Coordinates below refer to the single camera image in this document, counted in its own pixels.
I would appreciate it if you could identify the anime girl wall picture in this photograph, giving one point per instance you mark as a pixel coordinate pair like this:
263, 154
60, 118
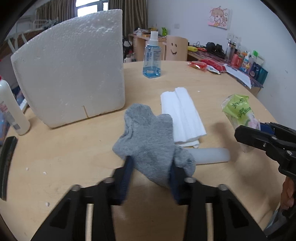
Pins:
219, 17

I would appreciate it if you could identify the grey sock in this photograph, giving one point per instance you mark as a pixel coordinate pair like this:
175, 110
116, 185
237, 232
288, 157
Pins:
148, 139

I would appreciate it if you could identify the person's right hand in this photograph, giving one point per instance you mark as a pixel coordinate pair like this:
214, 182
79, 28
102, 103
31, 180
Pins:
288, 189

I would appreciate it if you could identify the brown left curtain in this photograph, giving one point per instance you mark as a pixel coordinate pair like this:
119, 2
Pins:
57, 9

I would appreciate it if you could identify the black headphones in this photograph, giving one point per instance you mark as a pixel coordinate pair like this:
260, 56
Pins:
215, 49

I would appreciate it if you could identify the white styrofoam box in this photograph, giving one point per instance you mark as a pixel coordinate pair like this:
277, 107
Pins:
73, 70

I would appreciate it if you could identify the metal bunk bed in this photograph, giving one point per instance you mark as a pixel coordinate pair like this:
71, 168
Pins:
16, 40

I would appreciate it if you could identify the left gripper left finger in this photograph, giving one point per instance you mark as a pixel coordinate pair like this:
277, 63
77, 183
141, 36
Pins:
67, 221

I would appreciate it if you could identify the wooden desk with drawers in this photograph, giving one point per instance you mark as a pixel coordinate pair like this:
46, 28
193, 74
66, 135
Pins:
139, 43

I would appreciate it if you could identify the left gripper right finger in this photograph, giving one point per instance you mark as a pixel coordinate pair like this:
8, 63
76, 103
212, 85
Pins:
231, 220

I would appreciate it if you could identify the brown right curtain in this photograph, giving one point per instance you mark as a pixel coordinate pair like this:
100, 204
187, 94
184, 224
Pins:
134, 14

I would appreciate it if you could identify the wooden smiley chair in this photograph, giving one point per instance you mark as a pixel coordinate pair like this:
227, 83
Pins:
176, 48

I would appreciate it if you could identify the brown curtain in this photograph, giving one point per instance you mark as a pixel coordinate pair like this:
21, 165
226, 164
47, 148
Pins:
57, 9
134, 14

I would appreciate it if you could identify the red snack packet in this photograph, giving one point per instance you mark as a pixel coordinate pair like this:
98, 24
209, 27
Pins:
198, 65

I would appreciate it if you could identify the blue spray bottle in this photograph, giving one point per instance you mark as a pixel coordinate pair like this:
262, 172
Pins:
152, 57

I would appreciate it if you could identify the black smartphone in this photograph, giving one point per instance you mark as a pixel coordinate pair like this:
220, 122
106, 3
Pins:
7, 152

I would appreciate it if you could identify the white foam tube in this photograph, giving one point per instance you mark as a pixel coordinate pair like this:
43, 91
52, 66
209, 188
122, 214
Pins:
205, 156

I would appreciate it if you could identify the white paper sheet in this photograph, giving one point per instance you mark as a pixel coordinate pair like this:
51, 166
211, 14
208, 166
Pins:
238, 75

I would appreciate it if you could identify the white towel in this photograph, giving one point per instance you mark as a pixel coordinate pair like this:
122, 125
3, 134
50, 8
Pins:
187, 124

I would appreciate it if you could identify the green tissue packet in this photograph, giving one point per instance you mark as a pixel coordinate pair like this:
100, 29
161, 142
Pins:
237, 109

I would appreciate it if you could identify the white lotion pump bottle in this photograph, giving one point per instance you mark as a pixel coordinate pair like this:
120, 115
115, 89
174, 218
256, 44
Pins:
12, 111

